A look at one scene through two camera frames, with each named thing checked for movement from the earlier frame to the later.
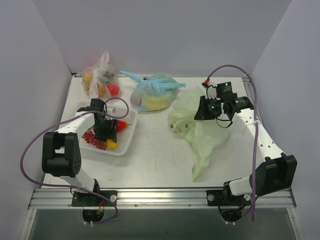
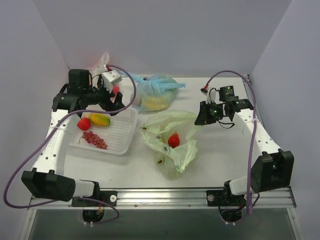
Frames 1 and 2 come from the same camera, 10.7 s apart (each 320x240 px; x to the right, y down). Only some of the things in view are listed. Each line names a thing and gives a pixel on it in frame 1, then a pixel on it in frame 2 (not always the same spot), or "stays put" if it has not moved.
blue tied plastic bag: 153,92 stays put
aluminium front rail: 62,199 stays put
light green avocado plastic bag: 204,137 -> 161,125
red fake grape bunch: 90,137 stays put
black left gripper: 107,132 -> 109,96
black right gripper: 203,108 stays put
